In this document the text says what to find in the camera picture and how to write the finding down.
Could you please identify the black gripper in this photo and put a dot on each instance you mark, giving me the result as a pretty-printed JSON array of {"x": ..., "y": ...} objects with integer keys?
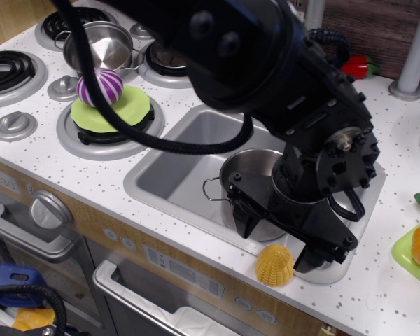
[{"x": 291, "y": 200}]

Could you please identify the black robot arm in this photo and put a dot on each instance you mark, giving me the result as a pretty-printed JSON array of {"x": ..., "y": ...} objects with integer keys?
[{"x": 255, "y": 57}]

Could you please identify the yellow toy corn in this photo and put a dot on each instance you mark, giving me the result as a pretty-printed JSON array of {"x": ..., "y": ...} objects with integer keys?
[{"x": 274, "y": 266}]

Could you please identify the steel pot in sink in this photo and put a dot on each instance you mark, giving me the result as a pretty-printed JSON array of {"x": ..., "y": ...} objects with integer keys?
[{"x": 256, "y": 161}]

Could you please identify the grey toy sink basin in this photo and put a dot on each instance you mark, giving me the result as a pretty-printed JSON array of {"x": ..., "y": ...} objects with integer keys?
[{"x": 172, "y": 184}]

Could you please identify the steel pot on stove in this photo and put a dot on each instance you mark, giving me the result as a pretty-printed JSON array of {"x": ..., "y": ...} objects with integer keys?
[{"x": 111, "y": 47}]

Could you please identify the light green tray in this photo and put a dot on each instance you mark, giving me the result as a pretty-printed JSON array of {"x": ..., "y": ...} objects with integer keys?
[{"x": 402, "y": 253}]

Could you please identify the grey control panel display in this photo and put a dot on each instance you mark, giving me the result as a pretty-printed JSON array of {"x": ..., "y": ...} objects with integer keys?
[{"x": 180, "y": 270}]

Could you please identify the silver dishwasher door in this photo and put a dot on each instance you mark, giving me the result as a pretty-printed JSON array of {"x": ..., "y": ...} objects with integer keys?
[{"x": 147, "y": 300}]

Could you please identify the red toy pepper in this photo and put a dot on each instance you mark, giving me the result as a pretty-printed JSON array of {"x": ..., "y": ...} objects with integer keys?
[{"x": 360, "y": 67}]

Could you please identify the green round toy plate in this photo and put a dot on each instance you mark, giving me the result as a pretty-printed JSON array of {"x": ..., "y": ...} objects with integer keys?
[{"x": 132, "y": 107}]

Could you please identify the front right stove burner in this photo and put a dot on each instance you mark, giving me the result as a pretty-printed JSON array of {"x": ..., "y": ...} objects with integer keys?
[{"x": 107, "y": 146}]

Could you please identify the stove burner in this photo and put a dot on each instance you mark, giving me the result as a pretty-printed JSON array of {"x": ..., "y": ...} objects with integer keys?
[
  {"x": 53, "y": 30},
  {"x": 163, "y": 68},
  {"x": 107, "y": 146},
  {"x": 21, "y": 75}
]

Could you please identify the back right stove burner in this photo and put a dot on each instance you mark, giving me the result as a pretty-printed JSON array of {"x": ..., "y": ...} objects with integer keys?
[{"x": 163, "y": 68}]

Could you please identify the purple white striped ball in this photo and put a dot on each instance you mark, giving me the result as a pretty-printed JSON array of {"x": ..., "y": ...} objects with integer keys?
[{"x": 109, "y": 82}]

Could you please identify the grey vertical pole back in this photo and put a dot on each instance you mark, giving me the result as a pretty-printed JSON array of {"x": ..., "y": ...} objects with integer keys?
[{"x": 314, "y": 13}]

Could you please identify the silver oven dial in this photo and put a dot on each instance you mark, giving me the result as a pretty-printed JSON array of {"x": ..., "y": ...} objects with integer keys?
[{"x": 49, "y": 212}]

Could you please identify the grey stove knob back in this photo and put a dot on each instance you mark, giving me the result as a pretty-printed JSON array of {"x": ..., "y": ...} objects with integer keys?
[{"x": 138, "y": 31}]

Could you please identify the grey stove knob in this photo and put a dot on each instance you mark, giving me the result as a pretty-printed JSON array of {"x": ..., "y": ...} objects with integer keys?
[
  {"x": 63, "y": 89},
  {"x": 138, "y": 31},
  {"x": 17, "y": 126}
]

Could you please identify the grey stove knob middle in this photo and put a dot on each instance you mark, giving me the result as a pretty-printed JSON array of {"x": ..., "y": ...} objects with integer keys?
[{"x": 63, "y": 89}]

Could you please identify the yellow cloth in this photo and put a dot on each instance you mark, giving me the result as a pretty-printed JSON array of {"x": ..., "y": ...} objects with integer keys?
[{"x": 33, "y": 318}]

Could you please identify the blue clamp tool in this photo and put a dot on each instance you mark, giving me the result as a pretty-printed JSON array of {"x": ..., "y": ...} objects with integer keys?
[{"x": 16, "y": 275}]

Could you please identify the grey stove knob front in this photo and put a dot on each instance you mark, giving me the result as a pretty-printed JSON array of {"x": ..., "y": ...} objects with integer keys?
[{"x": 17, "y": 126}]

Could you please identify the back left stove burner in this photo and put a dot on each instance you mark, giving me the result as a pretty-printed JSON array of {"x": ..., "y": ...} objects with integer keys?
[{"x": 53, "y": 30}]

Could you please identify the front left stove burner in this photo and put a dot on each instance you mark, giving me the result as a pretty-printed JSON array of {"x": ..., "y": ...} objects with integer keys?
[{"x": 21, "y": 75}]

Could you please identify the grey faucet post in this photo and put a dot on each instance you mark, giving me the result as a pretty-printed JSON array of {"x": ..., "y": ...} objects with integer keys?
[{"x": 407, "y": 87}]

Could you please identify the grey oven door handle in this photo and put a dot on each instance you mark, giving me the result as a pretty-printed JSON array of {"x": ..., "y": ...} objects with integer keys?
[{"x": 56, "y": 251}]

